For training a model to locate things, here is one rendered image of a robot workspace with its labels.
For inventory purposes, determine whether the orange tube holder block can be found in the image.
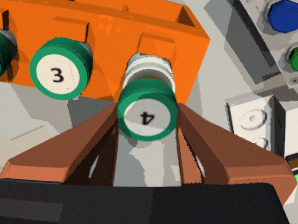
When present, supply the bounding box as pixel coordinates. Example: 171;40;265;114
0;0;210;105

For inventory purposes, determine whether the green screw cap with white number 3 dot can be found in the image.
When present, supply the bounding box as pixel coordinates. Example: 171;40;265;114
29;37;92;100

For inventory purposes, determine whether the grey control panel with blue and green buttons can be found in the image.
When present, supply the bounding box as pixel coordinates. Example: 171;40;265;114
229;0;298;89

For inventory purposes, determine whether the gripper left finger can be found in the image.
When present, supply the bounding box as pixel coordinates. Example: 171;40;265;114
0;103;119;186

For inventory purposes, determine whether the green screw cap numbered 4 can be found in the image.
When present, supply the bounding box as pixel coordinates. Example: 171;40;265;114
117;78;178;142

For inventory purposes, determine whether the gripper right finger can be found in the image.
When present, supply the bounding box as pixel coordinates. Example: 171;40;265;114
175;103;297;206

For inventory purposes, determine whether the white tray with four round nests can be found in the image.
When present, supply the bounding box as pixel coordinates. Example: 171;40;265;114
227;85;298;182

